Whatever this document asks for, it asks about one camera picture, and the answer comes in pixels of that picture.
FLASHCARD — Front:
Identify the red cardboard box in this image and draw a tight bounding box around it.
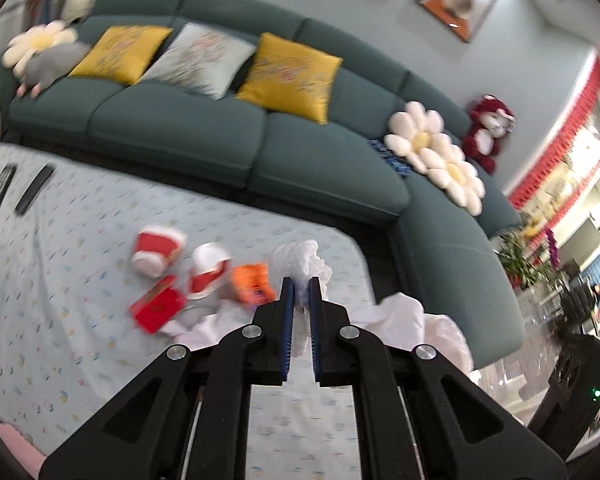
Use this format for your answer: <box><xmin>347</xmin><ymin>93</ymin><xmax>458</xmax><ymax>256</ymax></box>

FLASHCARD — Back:
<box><xmin>129</xmin><ymin>276</ymin><xmax>187</xmax><ymax>335</ymax></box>

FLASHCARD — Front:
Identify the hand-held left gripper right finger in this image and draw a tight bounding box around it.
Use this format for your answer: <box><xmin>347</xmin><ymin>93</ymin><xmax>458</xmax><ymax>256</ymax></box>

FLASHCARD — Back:
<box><xmin>307</xmin><ymin>276</ymin><xmax>568</xmax><ymax>480</ymax></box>

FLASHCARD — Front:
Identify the potted plant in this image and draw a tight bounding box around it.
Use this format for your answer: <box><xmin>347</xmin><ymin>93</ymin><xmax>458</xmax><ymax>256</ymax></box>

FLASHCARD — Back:
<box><xmin>495</xmin><ymin>212</ymin><xmax>563</xmax><ymax>291</ymax></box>

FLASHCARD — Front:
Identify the white plastic bag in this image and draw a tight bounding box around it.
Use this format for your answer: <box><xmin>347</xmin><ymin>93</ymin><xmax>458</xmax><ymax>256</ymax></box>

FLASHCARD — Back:
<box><xmin>352</xmin><ymin>292</ymin><xmax>473</xmax><ymax>373</ymax></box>

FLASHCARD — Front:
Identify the white crumpled paper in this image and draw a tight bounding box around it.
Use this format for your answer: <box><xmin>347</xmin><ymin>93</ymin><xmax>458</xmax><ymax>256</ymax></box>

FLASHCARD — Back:
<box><xmin>162</xmin><ymin>299</ymin><xmax>261</xmax><ymax>353</ymax></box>

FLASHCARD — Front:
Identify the white daisy cushion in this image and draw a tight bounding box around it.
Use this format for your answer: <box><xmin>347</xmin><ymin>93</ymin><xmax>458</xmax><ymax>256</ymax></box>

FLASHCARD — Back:
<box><xmin>2</xmin><ymin>20</ymin><xmax>78</xmax><ymax>78</ymax></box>
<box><xmin>427</xmin><ymin>132</ymin><xmax>487</xmax><ymax>217</ymax></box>
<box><xmin>383</xmin><ymin>101</ymin><xmax>448</xmax><ymax>173</ymax></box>

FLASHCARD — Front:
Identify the pale grey embroidered cushion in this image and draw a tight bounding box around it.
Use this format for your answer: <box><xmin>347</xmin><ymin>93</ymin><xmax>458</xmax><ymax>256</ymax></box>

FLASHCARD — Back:
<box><xmin>140</xmin><ymin>22</ymin><xmax>257</xmax><ymax>101</ymax></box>

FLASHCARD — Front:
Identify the orange snack packet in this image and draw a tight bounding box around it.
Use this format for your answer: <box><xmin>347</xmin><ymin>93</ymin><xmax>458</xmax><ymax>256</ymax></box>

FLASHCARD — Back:
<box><xmin>230</xmin><ymin>263</ymin><xmax>276</xmax><ymax>308</ymax></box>

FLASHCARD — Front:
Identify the crushed red white paper cup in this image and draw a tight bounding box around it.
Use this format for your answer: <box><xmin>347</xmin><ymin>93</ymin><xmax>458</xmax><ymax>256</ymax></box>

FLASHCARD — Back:
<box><xmin>131</xmin><ymin>225</ymin><xmax>187</xmax><ymax>279</ymax></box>

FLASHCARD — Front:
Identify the red paper cup with emblem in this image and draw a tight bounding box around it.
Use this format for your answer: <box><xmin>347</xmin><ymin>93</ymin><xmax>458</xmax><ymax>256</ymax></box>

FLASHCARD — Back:
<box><xmin>186</xmin><ymin>241</ymin><xmax>232</xmax><ymax>301</ymax></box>

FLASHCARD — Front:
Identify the grey plush toy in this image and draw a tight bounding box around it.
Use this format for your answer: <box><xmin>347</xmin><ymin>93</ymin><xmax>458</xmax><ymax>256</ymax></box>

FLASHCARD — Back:
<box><xmin>15</xmin><ymin>42</ymin><xmax>92</xmax><ymax>98</ymax></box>

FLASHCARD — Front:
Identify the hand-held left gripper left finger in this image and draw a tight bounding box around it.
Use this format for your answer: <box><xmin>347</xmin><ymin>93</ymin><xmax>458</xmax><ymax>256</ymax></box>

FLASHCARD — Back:
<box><xmin>40</xmin><ymin>277</ymin><xmax>296</xmax><ymax>480</ymax></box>

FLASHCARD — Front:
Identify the white tissue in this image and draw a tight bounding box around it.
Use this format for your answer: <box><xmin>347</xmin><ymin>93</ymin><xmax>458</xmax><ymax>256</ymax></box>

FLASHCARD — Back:
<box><xmin>269</xmin><ymin>240</ymin><xmax>333</xmax><ymax>358</ymax></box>

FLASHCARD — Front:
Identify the red teddy bear plush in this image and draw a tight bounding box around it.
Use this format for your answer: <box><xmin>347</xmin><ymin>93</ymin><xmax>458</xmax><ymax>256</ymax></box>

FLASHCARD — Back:
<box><xmin>461</xmin><ymin>94</ymin><xmax>517</xmax><ymax>176</ymax></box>

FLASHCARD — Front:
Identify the teal sofa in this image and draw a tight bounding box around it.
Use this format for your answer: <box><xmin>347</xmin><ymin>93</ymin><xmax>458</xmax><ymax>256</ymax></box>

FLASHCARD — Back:
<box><xmin>0</xmin><ymin>0</ymin><xmax>528</xmax><ymax>368</ymax></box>

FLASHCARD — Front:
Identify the yellow embroidered cushion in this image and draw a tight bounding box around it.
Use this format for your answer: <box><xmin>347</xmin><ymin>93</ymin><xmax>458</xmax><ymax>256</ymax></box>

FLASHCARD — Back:
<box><xmin>235</xmin><ymin>32</ymin><xmax>344</xmax><ymax>126</ymax></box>
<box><xmin>67</xmin><ymin>25</ymin><xmax>174</xmax><ymax>86</ymax></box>

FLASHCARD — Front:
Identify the blue patterned cloth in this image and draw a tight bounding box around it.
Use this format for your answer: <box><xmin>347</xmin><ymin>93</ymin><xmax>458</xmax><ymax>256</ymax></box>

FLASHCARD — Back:
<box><xmin>369</xmin><ymin>138</ymin><xmax>415</xmax><ymax>179</ymax></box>

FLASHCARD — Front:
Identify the red paper garland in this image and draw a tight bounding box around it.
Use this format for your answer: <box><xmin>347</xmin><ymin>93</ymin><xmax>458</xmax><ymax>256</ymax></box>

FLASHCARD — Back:
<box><xmin>507</xmin><ymin>57</ymin><xmax>600</xmax><ymax>211</ymax></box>

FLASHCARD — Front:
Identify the pink fluffy cloth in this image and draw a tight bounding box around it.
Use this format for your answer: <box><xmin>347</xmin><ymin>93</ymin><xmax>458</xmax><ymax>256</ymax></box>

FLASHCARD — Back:
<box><xmin>0</xmin><ymin>422</ymin><xmax>48</xmax><ymax>478</ymax></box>

